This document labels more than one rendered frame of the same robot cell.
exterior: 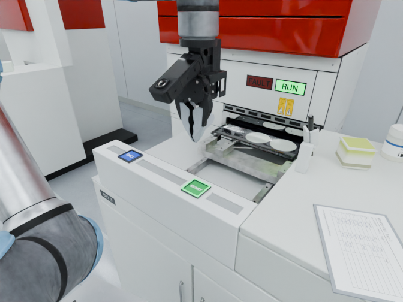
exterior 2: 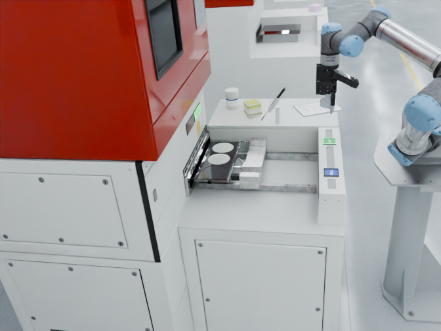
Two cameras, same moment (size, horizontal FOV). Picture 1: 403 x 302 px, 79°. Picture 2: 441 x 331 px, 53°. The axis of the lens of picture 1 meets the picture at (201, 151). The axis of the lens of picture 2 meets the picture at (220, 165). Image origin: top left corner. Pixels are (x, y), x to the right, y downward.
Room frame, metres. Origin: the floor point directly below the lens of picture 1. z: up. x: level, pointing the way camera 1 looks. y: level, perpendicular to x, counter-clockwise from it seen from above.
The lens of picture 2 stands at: (1.62, 1.35, 1.86)
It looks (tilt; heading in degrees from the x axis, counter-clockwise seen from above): 30 degrees down; 245
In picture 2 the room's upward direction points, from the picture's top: 5 degrees counter-clockwise
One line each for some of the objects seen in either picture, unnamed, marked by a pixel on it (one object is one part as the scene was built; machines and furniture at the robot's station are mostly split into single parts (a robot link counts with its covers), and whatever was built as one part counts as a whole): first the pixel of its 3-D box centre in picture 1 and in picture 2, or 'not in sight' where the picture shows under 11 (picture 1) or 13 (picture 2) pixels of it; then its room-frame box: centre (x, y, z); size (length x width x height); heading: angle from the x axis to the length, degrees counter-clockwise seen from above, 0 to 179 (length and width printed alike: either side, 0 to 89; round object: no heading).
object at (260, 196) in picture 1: (271, 184); (262, 155); (0.67, -0.24, 0.84); 0.50 x 0.02 x 0.03; 142
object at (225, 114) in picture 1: (263, 130); (199, 161); (0.99, -0.28, 0.89); 0.44 x 0.02 x 0.10; 52
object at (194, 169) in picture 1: (208, 159); (256, 186); (0.84, -0.03, 0.84); 0.50 x 0.02 x 0.03; 142
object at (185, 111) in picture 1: (194, 118); (327, 104); (0.51, 0.02, 1.14); 0.06 x 0.03 x 0.09; 142
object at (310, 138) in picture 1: (307, 147); (273, 110); (0.58, -0.29, 1.03); 0.06 x 0.04 x 0.13; 142
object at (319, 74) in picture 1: (232, 94); (182, 155); (1.11, -0.15, 1.02); 0.82 x 0.03 x 0.40; 52
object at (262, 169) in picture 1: (241, 161); (254, 164); (0.77, -0.15, 0.87); 0.36 x 0.08 x 0.03; 52
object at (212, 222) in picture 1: (162, 191); (329, 171); (0.57, 0.11, 0.89); 0.55 x 0.09 x 0.14; 52
